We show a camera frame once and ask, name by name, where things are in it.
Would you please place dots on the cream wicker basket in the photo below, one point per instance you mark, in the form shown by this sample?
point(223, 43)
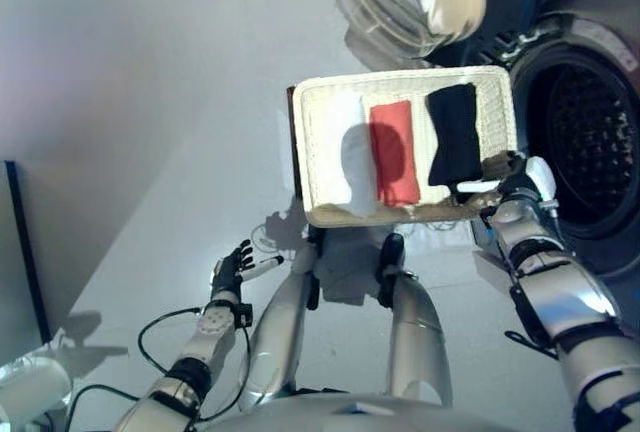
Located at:
point(495, 117)

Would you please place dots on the white cylinder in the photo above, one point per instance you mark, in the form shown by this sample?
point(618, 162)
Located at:
point(35, 392)

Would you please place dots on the silver robot torso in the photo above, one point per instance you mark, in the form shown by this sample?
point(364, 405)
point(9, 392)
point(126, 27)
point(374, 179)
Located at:
point(350, 417)

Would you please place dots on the grey washing machine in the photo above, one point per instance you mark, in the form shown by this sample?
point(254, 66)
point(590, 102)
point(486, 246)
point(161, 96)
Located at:
point(585, 117)

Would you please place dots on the red cloth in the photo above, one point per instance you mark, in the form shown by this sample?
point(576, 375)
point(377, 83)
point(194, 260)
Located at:
point(395, 162)

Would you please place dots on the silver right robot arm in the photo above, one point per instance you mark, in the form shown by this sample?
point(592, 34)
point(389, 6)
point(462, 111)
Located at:
point(565, 297)

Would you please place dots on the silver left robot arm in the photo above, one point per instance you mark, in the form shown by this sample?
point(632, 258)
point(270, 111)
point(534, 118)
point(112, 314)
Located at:
point(200, 352)

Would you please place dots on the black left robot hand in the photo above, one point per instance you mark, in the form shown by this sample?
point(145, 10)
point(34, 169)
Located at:
point(227, 277)

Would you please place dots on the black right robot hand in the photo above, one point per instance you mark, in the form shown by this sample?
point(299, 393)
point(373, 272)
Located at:
point(540, 177)

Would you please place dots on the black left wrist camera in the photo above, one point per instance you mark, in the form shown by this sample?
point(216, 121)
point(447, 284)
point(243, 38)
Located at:
point(244, 315)

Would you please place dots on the black cloth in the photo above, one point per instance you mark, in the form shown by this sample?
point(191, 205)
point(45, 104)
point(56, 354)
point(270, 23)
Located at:
point(452, 132)

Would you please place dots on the white cloth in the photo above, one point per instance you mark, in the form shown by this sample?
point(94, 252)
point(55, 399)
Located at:
point(345, 117)

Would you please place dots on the silver right robot leg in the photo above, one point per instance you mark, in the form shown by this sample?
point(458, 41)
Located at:
point(417, 332)

